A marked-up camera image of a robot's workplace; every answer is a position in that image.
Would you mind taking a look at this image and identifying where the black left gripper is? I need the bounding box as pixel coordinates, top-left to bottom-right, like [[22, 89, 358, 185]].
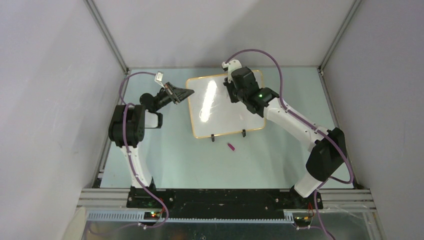
[[154, 83, 194, 112]]

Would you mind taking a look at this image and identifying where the yellow framed whiteboard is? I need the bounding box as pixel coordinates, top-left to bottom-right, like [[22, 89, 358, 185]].
[[185, 74, 266, 139]]

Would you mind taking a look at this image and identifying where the magenta marker cap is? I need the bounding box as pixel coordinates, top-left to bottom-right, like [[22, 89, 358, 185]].
[[227, 143, 235, 151]]

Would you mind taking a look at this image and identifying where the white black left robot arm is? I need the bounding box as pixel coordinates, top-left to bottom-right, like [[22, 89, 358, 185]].
[[108, 82, 195, 189]]

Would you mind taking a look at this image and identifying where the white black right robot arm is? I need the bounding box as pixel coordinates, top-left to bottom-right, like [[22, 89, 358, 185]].
[[223, 66, 347, 209]]

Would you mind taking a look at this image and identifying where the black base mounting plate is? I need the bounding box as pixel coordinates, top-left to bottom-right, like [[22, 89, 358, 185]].
[[126, 187, 323, 220]]

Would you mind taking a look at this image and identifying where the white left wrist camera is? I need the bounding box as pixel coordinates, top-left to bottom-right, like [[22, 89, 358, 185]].
[[154, 71, 164, 88]]

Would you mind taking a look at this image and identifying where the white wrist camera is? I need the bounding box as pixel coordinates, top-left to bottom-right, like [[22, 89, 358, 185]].
[[154, 71, 164, 88], [221, 59, 243, 83]]

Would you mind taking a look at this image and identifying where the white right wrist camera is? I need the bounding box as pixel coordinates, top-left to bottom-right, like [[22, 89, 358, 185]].
[[221, 59, 243, 83]]

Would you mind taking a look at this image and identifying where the grey slotted cable duct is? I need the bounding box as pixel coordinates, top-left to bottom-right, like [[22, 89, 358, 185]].
[[86, 211, 296, 224]]

